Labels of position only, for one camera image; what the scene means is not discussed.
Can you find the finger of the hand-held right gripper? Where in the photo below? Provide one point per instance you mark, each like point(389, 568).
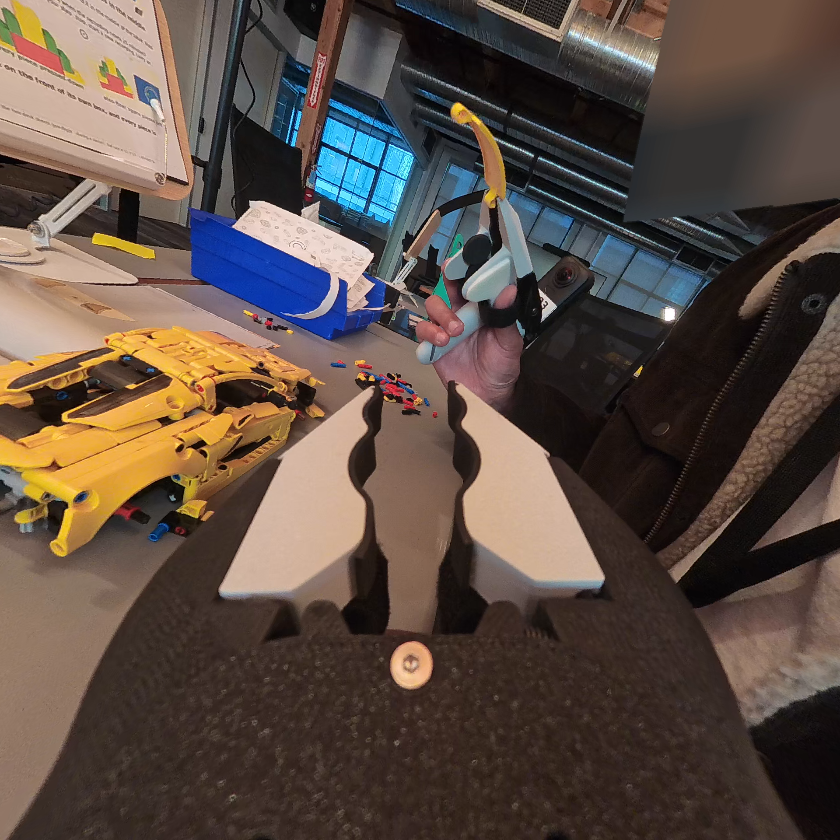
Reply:
point(486, 220)
point(515, 236)

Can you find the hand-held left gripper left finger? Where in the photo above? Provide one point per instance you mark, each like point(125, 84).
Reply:
point(295, 525)

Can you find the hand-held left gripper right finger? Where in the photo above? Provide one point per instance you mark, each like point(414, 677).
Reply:
point(525, 525)

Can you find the grey desk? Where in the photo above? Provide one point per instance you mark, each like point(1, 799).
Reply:
point(79, 623)

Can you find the person's right hand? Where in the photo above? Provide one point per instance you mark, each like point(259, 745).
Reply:
point(485, 361)

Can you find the wooden clipboard stand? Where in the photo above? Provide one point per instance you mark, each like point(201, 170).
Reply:
point(423, 236)

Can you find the green board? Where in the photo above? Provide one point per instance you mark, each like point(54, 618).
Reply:
point(438, 295)

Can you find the small yellow black brick assembly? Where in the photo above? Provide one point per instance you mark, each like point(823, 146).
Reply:
point(190, 515)

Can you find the person's fleece-lined jacket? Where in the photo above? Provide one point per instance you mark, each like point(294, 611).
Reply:
point(689, 367)

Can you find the pile of small coloured pins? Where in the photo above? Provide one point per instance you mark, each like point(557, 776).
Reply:
point(394, 387)

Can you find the yellow brick car model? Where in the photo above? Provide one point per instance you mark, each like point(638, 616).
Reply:
point(164, 407)

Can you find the patterned white paper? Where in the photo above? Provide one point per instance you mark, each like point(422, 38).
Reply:
point(308, 243)

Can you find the white air vent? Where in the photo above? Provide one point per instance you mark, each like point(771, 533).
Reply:
point(525, 13)

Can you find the wooden beam with red label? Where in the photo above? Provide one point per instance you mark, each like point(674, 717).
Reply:
point(325, 79)

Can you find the blue storage bin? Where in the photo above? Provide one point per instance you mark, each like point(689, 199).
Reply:
point(262, 269)

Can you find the black monitor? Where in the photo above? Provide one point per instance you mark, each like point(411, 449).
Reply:
point(262, 164)

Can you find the person's white shirt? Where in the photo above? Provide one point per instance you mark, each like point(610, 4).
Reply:
point(774, 643)

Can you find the black pole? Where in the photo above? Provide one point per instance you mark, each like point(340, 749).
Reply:
point(226, 98)

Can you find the yellow tape strip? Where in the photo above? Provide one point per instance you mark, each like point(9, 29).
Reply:
point(124, 245)

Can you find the wooden instruction board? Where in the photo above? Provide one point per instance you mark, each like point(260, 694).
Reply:
point(85, 85)

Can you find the metal air duct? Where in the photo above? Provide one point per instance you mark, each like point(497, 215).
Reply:
point(610, 59)

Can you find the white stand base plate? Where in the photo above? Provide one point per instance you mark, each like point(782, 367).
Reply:
point(59, 262)

